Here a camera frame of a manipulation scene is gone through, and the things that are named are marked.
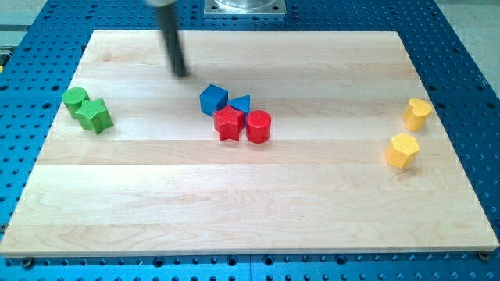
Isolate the light wooden board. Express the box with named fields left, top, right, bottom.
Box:
left=1, top=30, right=498, bottom=258

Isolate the yellow hexagon block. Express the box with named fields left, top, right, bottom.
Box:
left=385, top=133, right=420, bottom=169

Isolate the red star block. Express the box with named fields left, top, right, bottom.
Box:
left=212, top=105, right=245, bottom=141

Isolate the green star block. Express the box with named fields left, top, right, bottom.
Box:
left=75, top=98, right=114, bottom=134

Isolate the white tool holder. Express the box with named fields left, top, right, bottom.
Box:
left=145, top=0, right=177, bottom=7

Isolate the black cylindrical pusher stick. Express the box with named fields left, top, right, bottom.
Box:
left=155, top=4, right=188, bottom=77

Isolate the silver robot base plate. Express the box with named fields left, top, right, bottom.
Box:
left=204, top=0, right=287, bottom=16

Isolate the blue cube block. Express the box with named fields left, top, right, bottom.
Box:
left=199, top=84, right=228, bottom=116

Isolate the green cylinder block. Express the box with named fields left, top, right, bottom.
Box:
left=62, top=87, right=89, bottom=119

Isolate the red cylinder block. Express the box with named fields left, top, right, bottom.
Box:
left=246, top=110, right=272, bottom=144

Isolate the blue triangle block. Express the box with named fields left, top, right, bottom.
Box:
left=227, top=95, right=251, bottom=115

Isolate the yellow heart block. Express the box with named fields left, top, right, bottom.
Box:
left=402, top=98, right=433, bottom=131

